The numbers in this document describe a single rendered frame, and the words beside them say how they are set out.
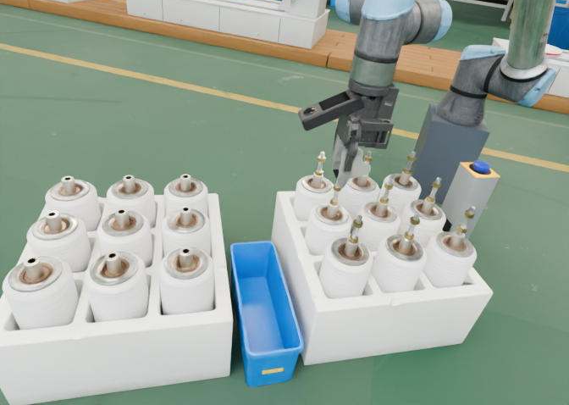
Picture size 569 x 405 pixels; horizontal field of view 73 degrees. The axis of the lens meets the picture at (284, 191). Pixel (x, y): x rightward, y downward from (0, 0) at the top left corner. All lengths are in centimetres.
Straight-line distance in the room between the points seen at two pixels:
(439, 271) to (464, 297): 7
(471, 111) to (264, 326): 92
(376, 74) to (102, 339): 63
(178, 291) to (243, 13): 248
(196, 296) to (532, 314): 88
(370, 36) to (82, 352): 70
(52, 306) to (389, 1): 71
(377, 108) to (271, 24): 223
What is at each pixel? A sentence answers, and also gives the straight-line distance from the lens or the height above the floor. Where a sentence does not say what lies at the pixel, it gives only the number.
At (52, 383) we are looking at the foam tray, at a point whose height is 6.
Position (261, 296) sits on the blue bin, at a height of 0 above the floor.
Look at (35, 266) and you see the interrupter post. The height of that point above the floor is 28.
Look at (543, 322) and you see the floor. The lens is 124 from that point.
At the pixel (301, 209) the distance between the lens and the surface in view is 94.
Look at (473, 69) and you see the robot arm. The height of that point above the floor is 47.
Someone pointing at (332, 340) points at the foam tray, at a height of 8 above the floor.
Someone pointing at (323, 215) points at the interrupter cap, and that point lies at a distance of 84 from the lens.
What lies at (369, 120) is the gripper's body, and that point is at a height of 49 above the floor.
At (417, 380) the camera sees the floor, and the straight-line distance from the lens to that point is 95.
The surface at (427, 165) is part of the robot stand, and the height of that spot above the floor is 14.
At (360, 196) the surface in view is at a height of 24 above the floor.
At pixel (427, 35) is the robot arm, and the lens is 75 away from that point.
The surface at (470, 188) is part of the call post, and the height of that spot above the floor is 28.
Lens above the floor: 76
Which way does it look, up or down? 34 degrees down
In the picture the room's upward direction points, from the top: 8 degrees clockwise
